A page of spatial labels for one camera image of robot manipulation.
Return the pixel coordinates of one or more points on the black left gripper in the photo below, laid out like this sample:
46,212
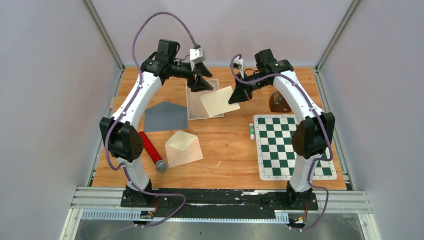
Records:
200,84

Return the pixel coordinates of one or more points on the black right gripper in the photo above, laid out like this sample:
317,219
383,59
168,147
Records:
241,93

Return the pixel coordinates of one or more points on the cream letter paper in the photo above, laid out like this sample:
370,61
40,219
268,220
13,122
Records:
217,102

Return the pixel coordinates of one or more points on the cream pink envelope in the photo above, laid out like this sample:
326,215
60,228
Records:
182,148

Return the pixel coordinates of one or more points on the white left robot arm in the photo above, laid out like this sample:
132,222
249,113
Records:
123,144

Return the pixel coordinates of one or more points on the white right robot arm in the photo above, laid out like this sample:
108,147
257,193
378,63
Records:
315,129

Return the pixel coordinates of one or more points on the grey envelope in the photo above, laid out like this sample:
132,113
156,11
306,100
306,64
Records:
165,116

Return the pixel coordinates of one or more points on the green white glue stick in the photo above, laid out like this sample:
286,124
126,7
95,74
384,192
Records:
252,131

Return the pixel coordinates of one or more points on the wooden metronome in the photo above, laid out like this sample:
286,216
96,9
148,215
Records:
278,104

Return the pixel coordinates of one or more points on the green white chessboard mat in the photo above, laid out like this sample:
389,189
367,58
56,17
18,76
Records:
275,153

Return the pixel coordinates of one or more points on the red microphone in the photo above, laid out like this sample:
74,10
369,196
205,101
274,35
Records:
160,165

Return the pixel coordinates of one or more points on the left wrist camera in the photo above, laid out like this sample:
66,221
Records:
196,55

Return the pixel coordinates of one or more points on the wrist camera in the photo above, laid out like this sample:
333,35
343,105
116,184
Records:
196,55
238,64

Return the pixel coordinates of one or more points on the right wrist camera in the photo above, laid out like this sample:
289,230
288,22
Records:
238,64

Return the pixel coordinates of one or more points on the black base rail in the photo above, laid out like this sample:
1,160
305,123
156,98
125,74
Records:
215,203

